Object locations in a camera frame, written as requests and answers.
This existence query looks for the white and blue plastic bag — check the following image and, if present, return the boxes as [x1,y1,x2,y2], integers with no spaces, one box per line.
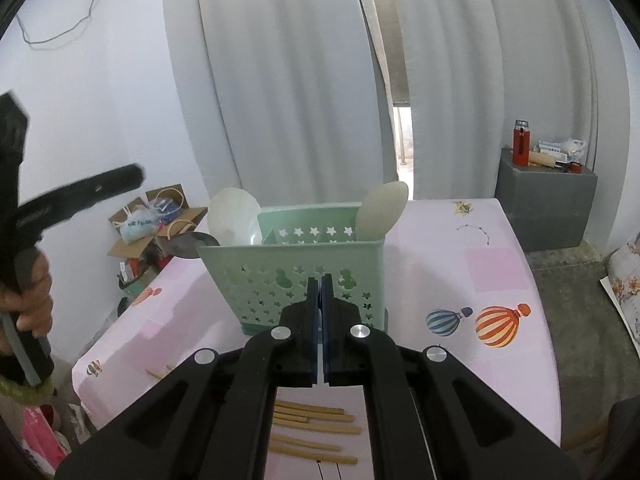
[119,208,162,242]

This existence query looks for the person's left hand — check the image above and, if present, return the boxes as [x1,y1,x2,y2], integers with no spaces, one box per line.
[0,249,55,340]

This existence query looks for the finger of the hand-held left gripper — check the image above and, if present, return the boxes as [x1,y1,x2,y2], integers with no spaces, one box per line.
[16,162,147,233]

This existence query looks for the red bottle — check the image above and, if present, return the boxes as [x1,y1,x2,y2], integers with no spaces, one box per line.
[512,119,531,166]

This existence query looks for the grey cabinet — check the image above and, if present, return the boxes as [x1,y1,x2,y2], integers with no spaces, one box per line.
[494,146,599,252]

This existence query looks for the cream ladle grey handle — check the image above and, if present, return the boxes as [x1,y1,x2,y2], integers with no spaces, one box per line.
[354,181,410,242]

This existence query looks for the blue bag white handles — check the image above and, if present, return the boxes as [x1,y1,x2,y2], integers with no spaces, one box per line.
[148,190,184,225]

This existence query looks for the white curtain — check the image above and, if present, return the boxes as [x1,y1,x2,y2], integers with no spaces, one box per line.
[386,0,617,202]
[161,0,397,207]

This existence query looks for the pile of bamboo chopsticks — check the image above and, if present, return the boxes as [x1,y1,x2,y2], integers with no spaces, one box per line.
[146,365,363,466]

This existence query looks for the brown cardboard box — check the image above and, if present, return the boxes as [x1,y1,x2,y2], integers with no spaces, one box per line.
[108,185,210,262]

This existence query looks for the white rice paddle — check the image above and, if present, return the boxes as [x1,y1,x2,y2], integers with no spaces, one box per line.
[206,187,264,247]

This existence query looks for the pink box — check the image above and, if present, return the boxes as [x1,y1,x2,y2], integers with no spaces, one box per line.
[21,404,70,478]

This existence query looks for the pink balloon-print tablecloth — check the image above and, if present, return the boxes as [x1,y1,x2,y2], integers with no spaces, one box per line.
[71,197,560,480]

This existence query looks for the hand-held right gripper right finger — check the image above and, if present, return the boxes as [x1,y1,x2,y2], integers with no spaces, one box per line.
[321,274,584,480]

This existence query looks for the green star-cut utensil holder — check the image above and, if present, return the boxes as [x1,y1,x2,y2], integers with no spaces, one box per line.
[194,202,391,336]

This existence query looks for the grey wall cable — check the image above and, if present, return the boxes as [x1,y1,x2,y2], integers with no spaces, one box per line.
[14,0,122,52]

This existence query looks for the floral mat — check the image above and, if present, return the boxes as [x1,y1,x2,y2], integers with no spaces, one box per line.
[599,234,640,347]

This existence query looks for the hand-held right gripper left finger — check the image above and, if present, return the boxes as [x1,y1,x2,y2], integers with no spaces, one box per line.
[55,276,321,480]

